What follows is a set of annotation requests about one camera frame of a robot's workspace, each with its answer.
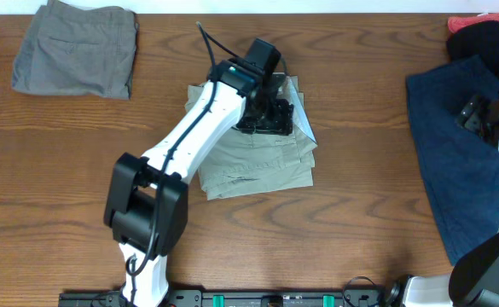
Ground beige khaki shorts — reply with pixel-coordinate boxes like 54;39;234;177
183;72;318;201

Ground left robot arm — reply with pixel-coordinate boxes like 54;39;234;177
103;38;293;306

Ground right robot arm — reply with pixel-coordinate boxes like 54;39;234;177
385;57;499;306

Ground navy blue shorts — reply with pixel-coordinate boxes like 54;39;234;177
406;56;499;264

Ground black garment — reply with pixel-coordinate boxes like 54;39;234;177
446;20;499;79

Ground coral red garment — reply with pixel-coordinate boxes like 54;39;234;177
447;13;499;33

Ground folded grey shorts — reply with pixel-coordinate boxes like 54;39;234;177
11;1;138;100

